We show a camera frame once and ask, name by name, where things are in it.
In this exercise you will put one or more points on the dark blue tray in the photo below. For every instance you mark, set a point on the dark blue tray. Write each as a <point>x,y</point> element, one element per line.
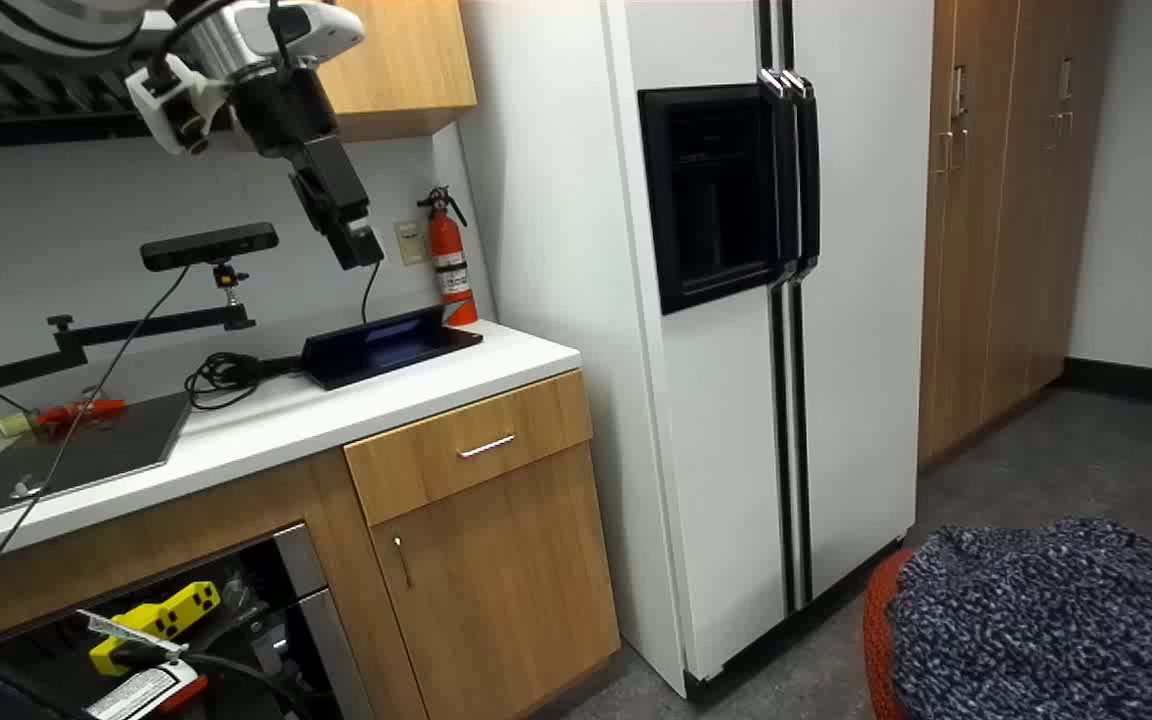
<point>388,347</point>

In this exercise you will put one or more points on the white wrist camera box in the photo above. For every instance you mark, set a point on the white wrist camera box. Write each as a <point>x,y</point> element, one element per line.
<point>176,105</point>

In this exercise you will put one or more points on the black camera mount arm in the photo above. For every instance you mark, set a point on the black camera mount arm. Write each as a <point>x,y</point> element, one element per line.
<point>139,331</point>

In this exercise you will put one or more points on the black flat plate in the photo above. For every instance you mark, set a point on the black flat plate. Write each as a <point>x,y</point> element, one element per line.
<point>80,454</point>

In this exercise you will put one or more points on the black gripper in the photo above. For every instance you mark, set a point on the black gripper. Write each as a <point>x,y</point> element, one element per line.
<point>287,118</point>

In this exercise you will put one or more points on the white and red packet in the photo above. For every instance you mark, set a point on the white and red packet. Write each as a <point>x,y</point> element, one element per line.
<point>140,693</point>

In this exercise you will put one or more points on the black stereo camera bar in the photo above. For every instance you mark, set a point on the black stereo camera bar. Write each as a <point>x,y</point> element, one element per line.
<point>210,245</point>

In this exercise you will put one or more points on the white two-door refrigerator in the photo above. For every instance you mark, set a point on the white two-door refrigerator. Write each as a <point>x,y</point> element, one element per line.
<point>723,454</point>

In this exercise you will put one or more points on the red fire extinguisher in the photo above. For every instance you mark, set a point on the red fire extinguisher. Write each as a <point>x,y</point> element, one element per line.
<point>449,267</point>

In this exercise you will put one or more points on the tall wooden cabinet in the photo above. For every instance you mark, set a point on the tall wooden cabinet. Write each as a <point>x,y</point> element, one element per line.
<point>1000,267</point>

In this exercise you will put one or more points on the wooden cabinet door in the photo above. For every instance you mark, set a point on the wooden cabinet door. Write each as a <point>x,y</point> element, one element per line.
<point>511,603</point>

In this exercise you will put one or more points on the wooden cabinet drawer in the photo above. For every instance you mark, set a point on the wooden cabinet drawer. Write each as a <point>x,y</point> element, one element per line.
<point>419,465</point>

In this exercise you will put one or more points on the beige wall outlet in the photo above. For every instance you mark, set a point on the beige wall outlet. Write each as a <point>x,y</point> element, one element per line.
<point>409,241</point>

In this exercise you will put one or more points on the yellow triple outlet plug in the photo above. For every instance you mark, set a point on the yellow triple outlet plug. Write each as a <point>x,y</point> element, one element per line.
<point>157,622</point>

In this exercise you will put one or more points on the grey metal panel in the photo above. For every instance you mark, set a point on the grey metal panel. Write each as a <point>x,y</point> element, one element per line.
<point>322,624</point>

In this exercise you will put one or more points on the black range hood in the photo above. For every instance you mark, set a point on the black range hood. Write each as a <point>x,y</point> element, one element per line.
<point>19,105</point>

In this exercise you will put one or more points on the wooden base cabinet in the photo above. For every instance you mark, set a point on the wooden base cabinet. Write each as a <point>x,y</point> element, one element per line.
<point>201,513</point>

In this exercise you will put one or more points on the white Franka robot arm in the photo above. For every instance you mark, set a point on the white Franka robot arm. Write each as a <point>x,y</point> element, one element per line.
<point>311,31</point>

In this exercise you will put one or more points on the blue speckled round seat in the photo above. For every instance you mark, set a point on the blue speckled round seat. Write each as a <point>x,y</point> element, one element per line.
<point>1041,624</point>

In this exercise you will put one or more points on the black fridge dispenser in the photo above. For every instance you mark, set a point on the black fridge dispenser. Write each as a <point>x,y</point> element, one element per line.
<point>708,200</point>

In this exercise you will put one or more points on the red and green tool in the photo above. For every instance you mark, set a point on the red and green tool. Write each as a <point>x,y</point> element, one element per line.
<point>71,417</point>

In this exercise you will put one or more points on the wooden wall cabinet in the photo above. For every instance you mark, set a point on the wooden wall cabinet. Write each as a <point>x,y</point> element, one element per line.
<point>403,55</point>

